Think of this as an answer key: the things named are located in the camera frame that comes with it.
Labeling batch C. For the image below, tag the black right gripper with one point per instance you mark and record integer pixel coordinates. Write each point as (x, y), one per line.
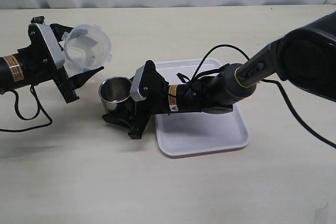
(161, 98)

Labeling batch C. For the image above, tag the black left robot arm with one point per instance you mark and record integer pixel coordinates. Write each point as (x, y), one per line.
(13, 72)

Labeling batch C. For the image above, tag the white plastic tray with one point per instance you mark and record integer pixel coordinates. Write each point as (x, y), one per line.
(191, 134)

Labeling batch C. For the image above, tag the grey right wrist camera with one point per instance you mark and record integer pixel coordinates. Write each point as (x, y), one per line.
(137, 92)

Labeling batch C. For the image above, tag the clear plastic measuring cup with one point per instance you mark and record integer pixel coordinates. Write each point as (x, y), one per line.
(86, 47)

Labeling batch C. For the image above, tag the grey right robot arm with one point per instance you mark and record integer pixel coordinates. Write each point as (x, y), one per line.
(305, 57)

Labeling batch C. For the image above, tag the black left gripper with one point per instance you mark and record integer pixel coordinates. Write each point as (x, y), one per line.
(40, 66)

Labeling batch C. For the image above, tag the stainless steel cup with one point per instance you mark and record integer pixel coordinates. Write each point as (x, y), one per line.
(113, 91)

